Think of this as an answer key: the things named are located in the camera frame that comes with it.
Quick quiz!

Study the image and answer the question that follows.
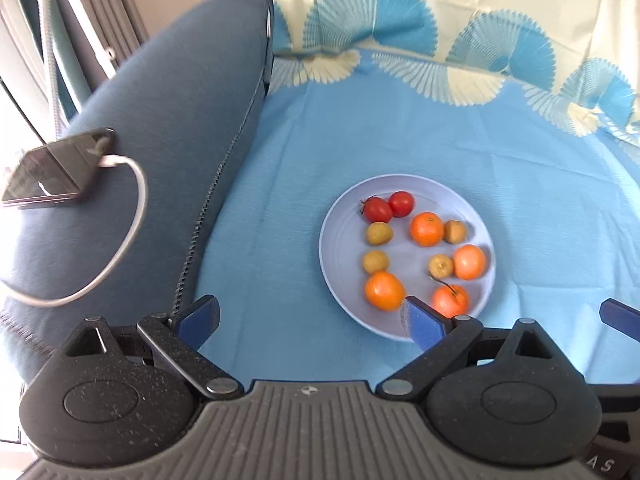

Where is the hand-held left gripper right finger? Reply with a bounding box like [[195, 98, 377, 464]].
[[375, 296, 568, 401]]

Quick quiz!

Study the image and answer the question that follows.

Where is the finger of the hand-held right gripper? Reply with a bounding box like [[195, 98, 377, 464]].
[[600, 298, 640, 332]]

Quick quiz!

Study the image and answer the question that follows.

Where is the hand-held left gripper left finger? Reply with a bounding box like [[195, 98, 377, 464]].
[[62, 295, 245, 401]]

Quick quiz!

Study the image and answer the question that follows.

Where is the small orange mandarin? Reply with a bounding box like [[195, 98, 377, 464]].
[[453, 244, 487, 281], [429, 276, 470, 319], [364, 271, 406, 312], [410, 212, 445, 247]]

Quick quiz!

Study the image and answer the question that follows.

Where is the light blue round plate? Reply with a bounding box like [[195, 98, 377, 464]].
[[319, 174, 497, 343]]

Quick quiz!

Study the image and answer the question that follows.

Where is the red cherry tomato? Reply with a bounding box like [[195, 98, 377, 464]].
[[359, 196, 393, 223], [388, 191, 415, 218]]

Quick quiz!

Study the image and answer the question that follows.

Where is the blue fabric sofa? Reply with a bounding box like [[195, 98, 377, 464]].
[[0, 0, 275, 386]]

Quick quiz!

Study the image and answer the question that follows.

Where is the black smartphone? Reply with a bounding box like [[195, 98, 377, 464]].
[[1, 128, 116, 208]]

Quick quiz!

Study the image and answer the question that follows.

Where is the blue fan-printed blanket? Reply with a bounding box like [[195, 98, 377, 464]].
[[192, 0, 640, 386]]

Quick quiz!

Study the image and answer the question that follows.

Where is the white garment steamer pole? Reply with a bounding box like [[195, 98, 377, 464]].
[[47, 0, 117, 63]]

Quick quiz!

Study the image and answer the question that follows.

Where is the white charging cable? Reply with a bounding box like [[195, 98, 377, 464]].
[[0, 152, 148, 307]]

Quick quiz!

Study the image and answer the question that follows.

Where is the braided steamer hose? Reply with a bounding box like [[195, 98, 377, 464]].
[[41, 0, 66, 138]]

